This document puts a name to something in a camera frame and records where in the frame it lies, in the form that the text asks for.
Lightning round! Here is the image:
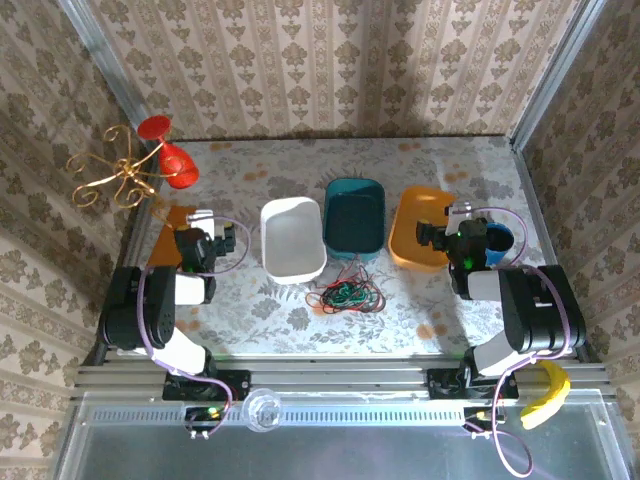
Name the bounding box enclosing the fern print tablecloth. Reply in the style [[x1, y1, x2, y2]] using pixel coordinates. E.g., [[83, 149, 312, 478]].
[[119, 137, 576, 357]]

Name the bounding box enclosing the white plastic bin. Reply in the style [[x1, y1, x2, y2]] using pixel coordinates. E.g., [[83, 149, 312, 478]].
[[259, 196, 329, 285]]

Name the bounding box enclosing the slotted grey cable duct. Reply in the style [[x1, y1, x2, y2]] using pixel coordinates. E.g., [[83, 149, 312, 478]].
[[92, 408, 464, 425]]

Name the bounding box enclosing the yellow banana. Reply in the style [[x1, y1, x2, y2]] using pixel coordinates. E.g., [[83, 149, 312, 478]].
[[519, 360, 572, 430]]

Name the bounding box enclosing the clear glass cup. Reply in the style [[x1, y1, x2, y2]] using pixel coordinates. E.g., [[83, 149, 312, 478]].
[[240, 387, 284, 432]]

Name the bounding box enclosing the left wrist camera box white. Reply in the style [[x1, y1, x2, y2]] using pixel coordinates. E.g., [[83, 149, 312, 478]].
[[185, 209, 217, 236]]

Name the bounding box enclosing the teal plastic bin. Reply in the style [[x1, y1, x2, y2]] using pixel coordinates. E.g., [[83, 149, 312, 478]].
[[322, 178, 387, 262]]

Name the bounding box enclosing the grey metal plate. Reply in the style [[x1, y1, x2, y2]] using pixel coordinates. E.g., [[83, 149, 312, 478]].
[[52, 392, 631, 480]]

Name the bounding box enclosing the orange plastic bin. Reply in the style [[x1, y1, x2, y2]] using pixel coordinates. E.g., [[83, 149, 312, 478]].
[[388, 185, 459, 274]]

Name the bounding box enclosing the orange wooden block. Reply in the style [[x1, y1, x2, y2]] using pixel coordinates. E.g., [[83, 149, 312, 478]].
[[147, 206, 201, 269]]

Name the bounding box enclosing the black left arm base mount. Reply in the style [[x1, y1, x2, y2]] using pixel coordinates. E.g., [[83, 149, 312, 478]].
[[163, 368, 251, 401]]

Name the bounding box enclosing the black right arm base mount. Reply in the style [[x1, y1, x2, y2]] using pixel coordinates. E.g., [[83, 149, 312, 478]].
[[427, 368, 521, 400]]

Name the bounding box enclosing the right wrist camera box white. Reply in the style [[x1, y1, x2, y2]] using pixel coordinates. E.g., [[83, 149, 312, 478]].
[[444, 201, 475, 221]]

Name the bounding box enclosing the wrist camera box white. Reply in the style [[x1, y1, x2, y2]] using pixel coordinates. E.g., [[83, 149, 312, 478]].
[[185, 209, 217, 236], [444, 201, 475, 221]]

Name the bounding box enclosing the aluminium frame rail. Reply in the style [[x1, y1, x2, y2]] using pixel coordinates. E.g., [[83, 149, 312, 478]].
[[72, 363, 612, 401]]

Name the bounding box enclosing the red plastic goblet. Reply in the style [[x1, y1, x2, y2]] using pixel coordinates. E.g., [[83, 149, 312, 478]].
[[137, 114, 200, 190]]

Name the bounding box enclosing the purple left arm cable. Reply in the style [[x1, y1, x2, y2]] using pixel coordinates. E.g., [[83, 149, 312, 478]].
[[137, 215, 251, 439]]

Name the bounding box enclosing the blue mug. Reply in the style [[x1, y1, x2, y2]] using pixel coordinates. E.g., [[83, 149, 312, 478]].
[[482, 222, 516, 266]]

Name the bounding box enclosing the aluminium left corner post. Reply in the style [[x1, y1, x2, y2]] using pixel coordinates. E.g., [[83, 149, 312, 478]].
[[57, 0, 154, 151]]

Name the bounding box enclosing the gold wire ornament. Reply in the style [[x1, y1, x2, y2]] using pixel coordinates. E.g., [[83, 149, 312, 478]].
[[66, 124, 174, 226]]

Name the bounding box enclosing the aluminium corner post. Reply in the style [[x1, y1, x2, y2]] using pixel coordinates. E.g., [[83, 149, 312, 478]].
[[57, 0, 154, 151], [508, 0, 606, 149]]

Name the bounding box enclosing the aluminium right corner post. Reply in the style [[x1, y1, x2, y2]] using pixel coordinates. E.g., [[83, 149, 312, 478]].
[[508, 0, 606, 149]]

